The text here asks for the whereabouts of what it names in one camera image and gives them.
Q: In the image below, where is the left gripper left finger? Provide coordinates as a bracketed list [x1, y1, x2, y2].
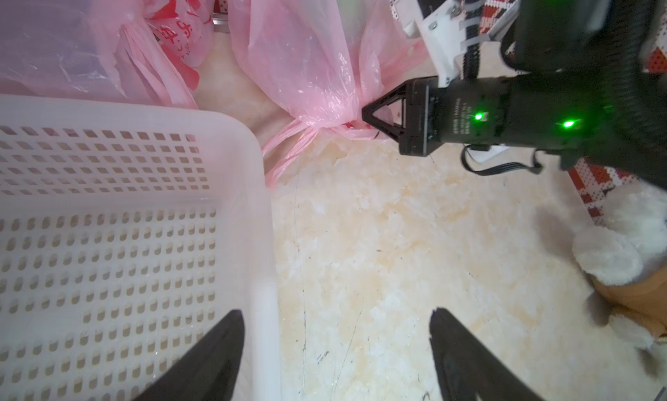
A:
[137, 310, 245, 401]

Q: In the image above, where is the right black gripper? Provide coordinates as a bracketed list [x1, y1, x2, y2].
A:
[362, 75, 573, 157]

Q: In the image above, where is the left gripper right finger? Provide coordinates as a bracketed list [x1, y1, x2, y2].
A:
[429, 308, 541, 400]

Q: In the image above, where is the pink plastic bag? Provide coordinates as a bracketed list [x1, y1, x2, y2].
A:
[227, 0, 427, 187]
[1, 0, 215, 109]

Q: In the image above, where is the white plastic basket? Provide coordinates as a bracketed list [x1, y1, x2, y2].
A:
[1, 95, 281, 400]

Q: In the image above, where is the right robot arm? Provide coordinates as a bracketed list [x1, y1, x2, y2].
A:
[362, 0, 666, 188]

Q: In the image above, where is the white plush teddy bear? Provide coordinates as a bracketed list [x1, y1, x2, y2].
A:
[571, 181, 666, 373]

